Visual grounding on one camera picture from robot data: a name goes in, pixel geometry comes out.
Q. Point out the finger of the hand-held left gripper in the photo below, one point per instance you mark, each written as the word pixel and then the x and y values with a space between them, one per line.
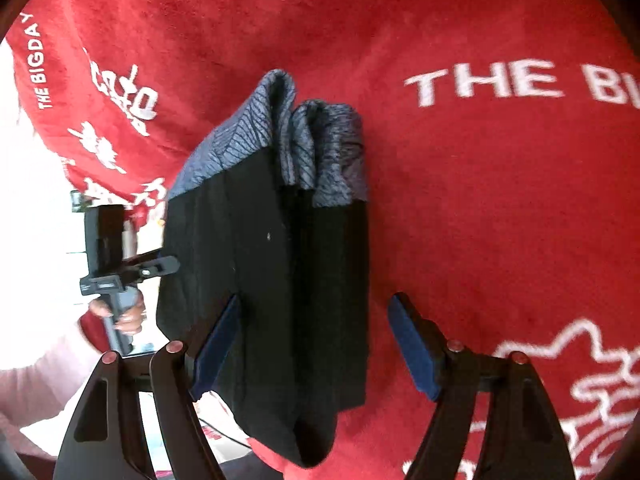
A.
pixel 155 266

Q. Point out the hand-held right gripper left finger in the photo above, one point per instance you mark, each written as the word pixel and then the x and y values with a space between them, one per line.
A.
pixel 220 340

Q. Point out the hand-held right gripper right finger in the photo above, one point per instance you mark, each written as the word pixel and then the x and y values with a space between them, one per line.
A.
pixel 415 345

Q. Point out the black pants with blue-grey waistband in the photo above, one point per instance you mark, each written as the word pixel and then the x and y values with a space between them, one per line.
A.
pixel 260 260

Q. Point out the person's left forearm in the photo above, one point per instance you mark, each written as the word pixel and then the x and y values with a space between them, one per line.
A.
pixel 45 385

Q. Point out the person's left hand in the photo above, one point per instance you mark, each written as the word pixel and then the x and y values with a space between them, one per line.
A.
pixel 130 316

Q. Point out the red printed blanket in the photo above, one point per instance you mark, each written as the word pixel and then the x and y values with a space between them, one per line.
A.
pixel 450 210

